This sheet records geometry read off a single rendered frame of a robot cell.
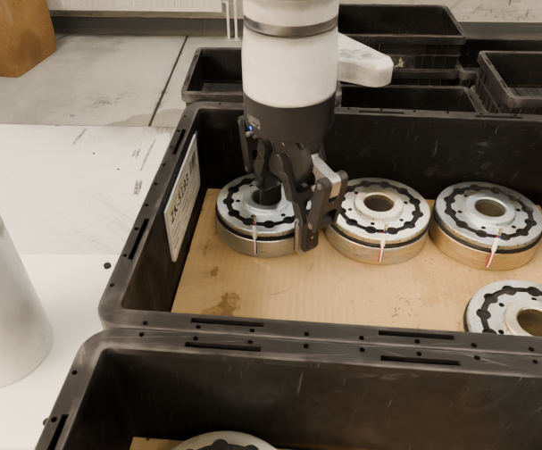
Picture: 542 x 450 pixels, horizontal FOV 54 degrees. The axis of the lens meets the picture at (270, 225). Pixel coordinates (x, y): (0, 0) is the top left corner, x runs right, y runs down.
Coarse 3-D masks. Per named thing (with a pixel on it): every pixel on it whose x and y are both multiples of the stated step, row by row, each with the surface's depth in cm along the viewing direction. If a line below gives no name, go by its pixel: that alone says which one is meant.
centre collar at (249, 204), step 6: (252, 186) 55; (246, 192) 54; (252, 192) 54; (258, 192) 55; (282, 192) 54; (246, 198) 53; (252, 198) 53; (282, 198) 53; (246, 204) 53; (252, 204) 52; (258, 204) 52; (276, 204) 52; (282, 204) 52; (288, 204) 53; (252, 210) 52; (258, 210) 52; (264, 210) 52; (270, 210) 52; (276, 210) 52; (282, 210) 52
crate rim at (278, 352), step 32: (96, 352) 31; (128, 352) 32; (160, 352) 31; (192, 352) 31; (224, 352) 31; (256, 352) 31; (288, 352) 31; (320, 352) 31; (352, 352) 31; (384, 352) 31; (416, 352) 31; (448, 352) 31; (64, 384) 30; (64, 416) 28; (64, 448) 27
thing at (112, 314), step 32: (192, 128) 52; (160, 192) 43; (128, 256) 38; (128, 288) 35; (128, 320) 33; (160, 320) 33; (192, 320) 33; (224, 320) 33; (256, 320) 33; (288, 320) 33; (480, 352) 31; (512, 352) 31
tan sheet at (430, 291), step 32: (192, 256) 52; (224, 256) 52; (288, 256) 52; (320, 256) 52; (416, 256) 52; (448, 256) 52; (192, 288) 49; (224, 288) 49; (256, 288) 49; (288, 288) 49; (320, 288) 49; (352, 288) 49; (384, 288) 49; (416, 288) 49; (448, 288) 49; (320, 320) 46; (352, 320) 46; (384, 320) 46; (416, 320) 46; (448, 320) 46
